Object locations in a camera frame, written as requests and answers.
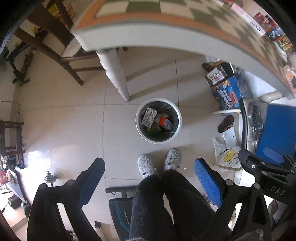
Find small milk carton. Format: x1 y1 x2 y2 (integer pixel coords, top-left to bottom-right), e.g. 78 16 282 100
159 116 172 131

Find silver pill blister pack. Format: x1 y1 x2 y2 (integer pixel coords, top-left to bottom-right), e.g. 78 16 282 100
141 108 158 128

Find white round trash bin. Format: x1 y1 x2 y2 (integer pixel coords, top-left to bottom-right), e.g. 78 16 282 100
135 98 182 145

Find blue folder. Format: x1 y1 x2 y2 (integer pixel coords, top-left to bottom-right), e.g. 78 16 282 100
255 104 295 166

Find white smiley plastic bag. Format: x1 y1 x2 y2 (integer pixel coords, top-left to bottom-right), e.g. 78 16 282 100
212 138 242 171

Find black fuzzy trouser legs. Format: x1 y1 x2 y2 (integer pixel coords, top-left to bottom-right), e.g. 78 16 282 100
129 170 215 240

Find black red slipper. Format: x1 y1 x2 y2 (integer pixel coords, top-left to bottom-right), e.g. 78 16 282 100
217 114 234 133

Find blue toy box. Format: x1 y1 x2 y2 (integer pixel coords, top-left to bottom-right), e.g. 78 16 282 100
211 76 243 110

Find right grey slipper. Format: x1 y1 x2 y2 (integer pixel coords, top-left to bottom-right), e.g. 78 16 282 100
164 148 182 171

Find grey slipper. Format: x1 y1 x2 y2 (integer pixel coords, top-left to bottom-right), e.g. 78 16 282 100
164 148 182 171
137 154 158 178

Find left grey slipper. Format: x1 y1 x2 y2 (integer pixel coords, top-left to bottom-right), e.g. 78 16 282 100
137 154 158 178

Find black white product box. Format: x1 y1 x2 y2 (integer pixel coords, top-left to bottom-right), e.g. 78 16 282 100
205 67 227 87

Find long white toothpaste box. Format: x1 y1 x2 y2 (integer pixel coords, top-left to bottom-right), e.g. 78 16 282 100
230 3 266 37

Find red cola can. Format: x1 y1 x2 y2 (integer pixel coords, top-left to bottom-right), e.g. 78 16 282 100
253 12 265 25

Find green white checkered table mat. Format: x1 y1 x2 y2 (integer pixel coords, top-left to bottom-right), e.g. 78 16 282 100
72 1 293 96

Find white table leg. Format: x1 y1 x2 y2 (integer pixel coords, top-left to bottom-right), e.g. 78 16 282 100
95 48 130 102

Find dark wooden chair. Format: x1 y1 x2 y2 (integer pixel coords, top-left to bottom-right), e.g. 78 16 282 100
14 0 129 86

